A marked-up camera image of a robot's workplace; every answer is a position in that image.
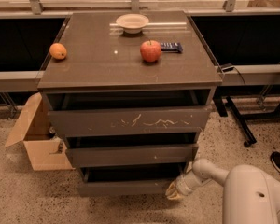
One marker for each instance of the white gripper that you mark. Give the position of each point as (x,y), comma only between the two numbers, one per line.
(184,184)

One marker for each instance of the grey bottom drawer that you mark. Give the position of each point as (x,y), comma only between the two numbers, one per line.
(129,180)

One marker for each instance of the grey drawer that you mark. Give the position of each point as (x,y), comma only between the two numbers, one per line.
(76,115)
(137,149)
(129,180)

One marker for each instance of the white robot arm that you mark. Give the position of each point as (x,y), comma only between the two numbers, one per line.
(250,196)

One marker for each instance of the grey middle drawer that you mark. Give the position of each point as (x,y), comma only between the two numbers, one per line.
(137,149)

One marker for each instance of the grey drawer cabinet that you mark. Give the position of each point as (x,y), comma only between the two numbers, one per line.
(105,63)

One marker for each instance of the grey top drawer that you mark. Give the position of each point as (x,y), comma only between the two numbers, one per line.
(76,115)

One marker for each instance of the black wheeled stand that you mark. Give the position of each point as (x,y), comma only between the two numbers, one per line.
(223,101)

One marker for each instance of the open cardboard box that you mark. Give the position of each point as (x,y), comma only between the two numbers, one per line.
(46,151)

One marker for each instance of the red apple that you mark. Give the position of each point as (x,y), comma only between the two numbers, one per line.
(150,51)

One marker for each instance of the white bowl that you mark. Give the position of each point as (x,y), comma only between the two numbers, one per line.
(132,23)

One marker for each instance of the orange fruit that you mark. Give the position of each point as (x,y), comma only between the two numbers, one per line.
(58,51)

